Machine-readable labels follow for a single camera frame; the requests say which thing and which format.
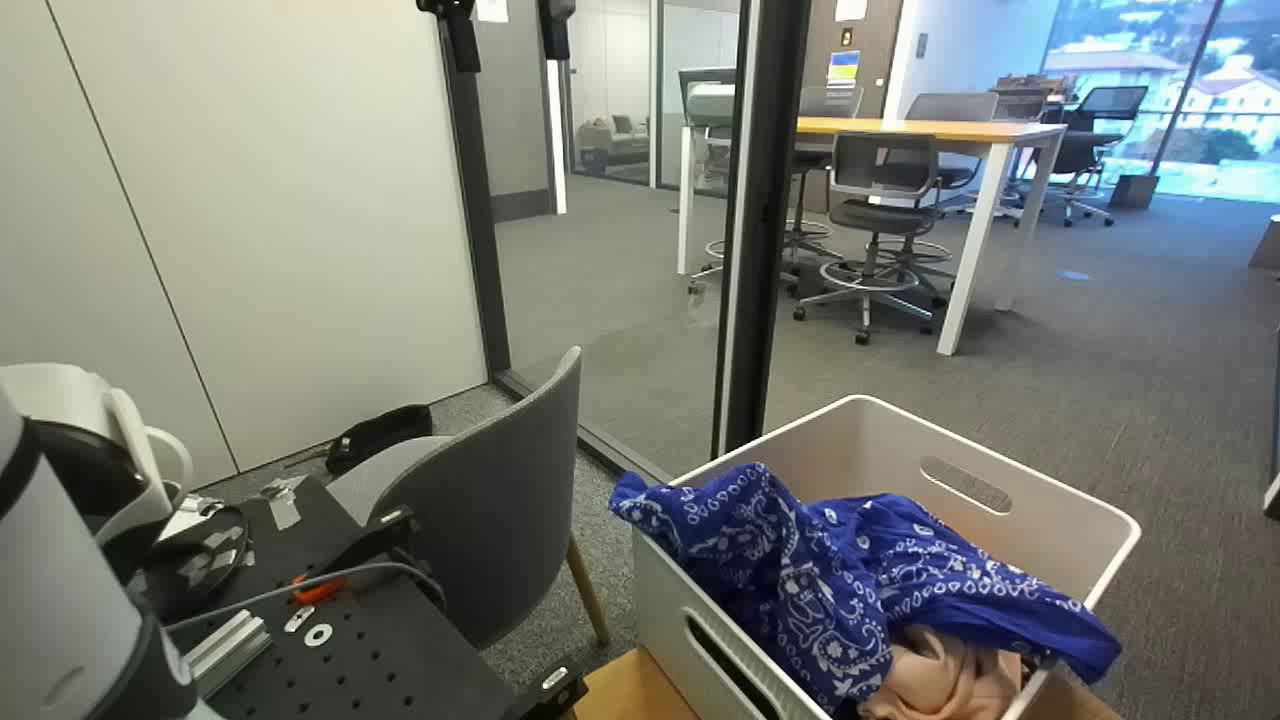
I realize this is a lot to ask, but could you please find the grey shell chair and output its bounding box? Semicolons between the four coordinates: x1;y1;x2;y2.
324;343;614;652

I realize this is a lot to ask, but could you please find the grey office stool chair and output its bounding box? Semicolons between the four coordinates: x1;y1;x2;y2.
790;131;953;347
677;69;803;302

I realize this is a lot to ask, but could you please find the black wheeled office chair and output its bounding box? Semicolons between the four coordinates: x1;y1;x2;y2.
1053;80;1150;231

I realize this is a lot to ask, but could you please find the white plastic storage bin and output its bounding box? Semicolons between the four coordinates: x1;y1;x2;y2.
626;394;1144;720

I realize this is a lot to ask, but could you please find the white vertical door pull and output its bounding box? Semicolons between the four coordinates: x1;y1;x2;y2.
536;0;579;222

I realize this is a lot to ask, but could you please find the blue paisley bandana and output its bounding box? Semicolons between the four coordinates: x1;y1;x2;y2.
608;462;1129;716

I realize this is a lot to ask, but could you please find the wooden top office table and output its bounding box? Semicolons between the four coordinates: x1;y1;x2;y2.
672;111;1070;362

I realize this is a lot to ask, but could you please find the white tape piece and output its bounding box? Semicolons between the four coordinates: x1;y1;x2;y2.
264;475;309;538

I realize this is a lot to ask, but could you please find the black perforated robot table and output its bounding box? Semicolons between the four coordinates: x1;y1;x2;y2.
133;474;590;720

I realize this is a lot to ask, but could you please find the beige cloth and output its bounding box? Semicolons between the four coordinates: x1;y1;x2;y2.
856;625;1036;720

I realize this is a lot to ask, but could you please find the silver aluminium extrusion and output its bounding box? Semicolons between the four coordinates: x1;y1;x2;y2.
176;607;276;695

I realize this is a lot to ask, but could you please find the black glass wall post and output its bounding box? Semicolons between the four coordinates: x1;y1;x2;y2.
706;0;815;462

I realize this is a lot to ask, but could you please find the black wall frame bar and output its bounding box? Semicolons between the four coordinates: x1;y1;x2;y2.
415;0;529;394

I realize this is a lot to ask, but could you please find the orange handled bar clamp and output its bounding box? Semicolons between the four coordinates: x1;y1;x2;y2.
164;556;444;631

